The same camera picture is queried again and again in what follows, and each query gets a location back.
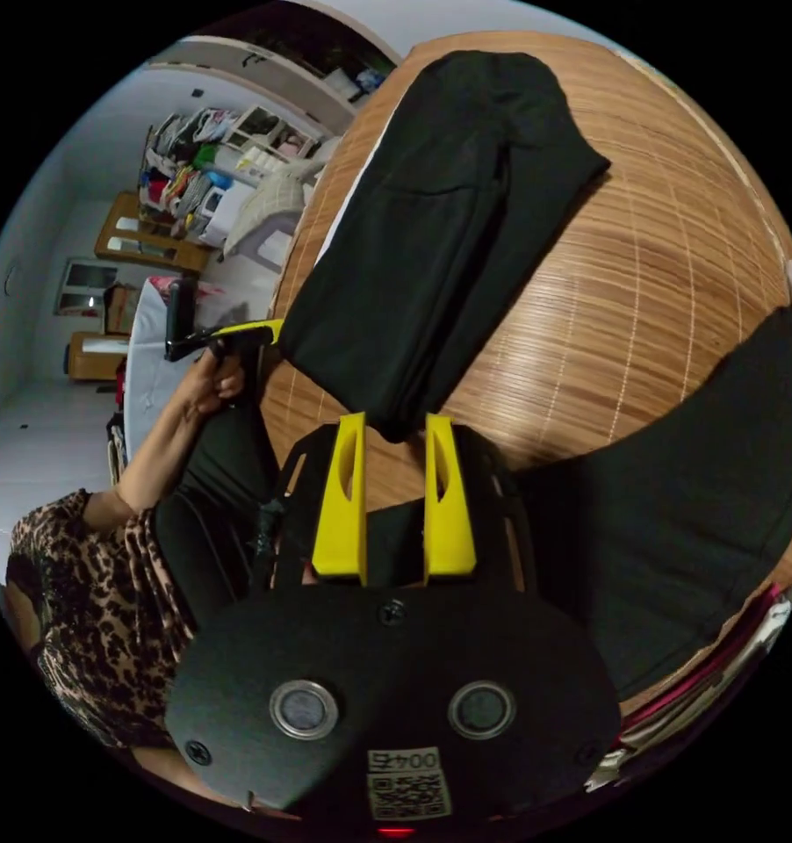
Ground person's body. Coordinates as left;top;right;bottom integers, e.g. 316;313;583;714
4;407;285;802

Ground black sweatpants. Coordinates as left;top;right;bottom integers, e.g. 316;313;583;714
278;51;612;443

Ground window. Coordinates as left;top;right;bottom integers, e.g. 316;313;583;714
55;257;119;317

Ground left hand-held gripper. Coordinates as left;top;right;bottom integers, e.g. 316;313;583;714
201;318;285;411

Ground brown carton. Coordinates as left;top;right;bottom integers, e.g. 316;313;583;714
103;283;141;335

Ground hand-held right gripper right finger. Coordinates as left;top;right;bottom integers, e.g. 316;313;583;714
424;414;479;586

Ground pile of clothes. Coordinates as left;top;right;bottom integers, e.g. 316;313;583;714
587;579;792;795

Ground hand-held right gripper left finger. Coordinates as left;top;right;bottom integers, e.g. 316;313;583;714
311;412;370;586

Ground black garment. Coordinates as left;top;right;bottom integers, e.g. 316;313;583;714
519;306;792;703

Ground person's left forearm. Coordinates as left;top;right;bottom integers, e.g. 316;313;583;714
109;402;207;514

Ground white table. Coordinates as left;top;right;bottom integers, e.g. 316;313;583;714
122;276;227;465

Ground chair with plaid blanket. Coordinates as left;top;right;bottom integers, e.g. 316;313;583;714
221;155;326;263

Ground wooden cupboard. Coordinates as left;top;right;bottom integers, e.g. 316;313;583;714
94;191;216;275

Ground white shelf with clothes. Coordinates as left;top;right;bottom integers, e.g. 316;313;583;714
135;104;325;240

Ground person's left hand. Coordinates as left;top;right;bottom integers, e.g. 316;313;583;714
182;352;246;422

